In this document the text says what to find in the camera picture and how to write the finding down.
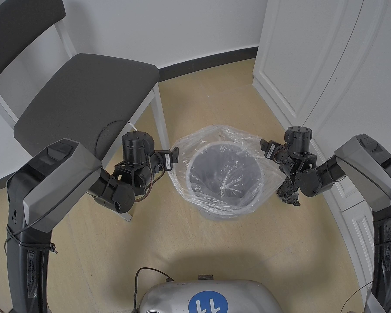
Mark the white trash bin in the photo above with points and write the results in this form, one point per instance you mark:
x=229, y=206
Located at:
x=195, y=181

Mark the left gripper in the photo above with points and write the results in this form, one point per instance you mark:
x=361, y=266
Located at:
x=161, y=161

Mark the black plastic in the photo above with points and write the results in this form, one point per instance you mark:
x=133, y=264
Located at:
x=288, y=194

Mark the white wardrobe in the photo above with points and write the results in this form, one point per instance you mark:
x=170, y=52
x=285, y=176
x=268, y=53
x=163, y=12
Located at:
x=312, y=44

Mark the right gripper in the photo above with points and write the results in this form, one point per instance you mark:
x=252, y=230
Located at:
x=277, y=152

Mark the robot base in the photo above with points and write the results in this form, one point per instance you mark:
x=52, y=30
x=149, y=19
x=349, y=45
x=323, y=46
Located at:
x=215, y=295

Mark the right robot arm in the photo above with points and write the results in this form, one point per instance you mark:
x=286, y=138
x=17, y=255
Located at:
x=365, y=165

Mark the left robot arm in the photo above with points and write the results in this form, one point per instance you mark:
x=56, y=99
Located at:
x=58, y=174

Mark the clear plastic bag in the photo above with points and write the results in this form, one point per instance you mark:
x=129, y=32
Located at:
x=267, y=171

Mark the white chair dark grey seat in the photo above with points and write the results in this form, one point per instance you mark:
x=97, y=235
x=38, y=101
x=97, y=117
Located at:
x=84, y=103

